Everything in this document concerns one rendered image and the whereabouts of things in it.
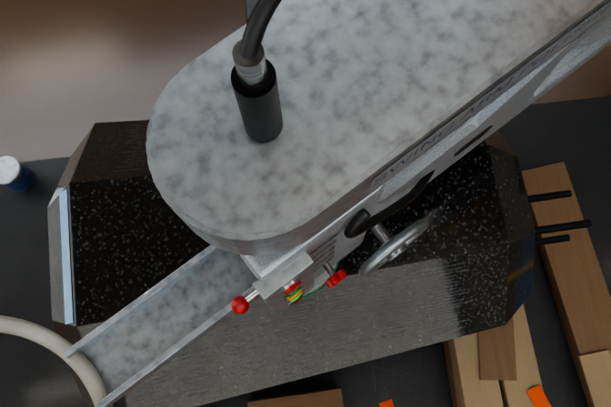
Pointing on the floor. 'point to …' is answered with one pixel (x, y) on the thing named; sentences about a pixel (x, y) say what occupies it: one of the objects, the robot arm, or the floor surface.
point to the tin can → (15, 174)
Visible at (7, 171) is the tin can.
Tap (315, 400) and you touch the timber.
